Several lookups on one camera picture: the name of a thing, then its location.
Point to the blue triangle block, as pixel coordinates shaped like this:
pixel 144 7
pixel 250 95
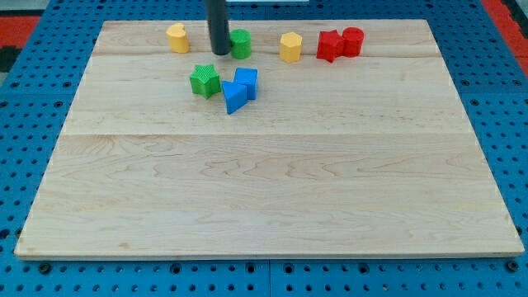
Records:
pixel 235 96

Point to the blue cube block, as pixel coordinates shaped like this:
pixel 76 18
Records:
pixel 247 77

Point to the yellow heart block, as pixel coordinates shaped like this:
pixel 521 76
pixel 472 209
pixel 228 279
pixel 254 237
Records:
pixel 177 38

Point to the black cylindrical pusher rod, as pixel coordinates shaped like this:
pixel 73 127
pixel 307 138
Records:
pixel 218 25

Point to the wooden board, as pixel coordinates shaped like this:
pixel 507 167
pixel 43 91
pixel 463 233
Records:
pixel 371 157

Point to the red star block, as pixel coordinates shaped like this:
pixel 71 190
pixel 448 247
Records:
pixel 330 45

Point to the green star block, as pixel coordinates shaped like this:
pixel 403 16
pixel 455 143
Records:
pixel 205 81

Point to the red circle block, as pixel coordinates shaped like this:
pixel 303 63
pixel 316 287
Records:
pixel 353 38

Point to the yellow hexagon block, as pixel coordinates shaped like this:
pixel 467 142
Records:
pixel 290 47

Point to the green circle block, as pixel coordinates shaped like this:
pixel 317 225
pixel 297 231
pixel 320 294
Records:
pixel 240 44

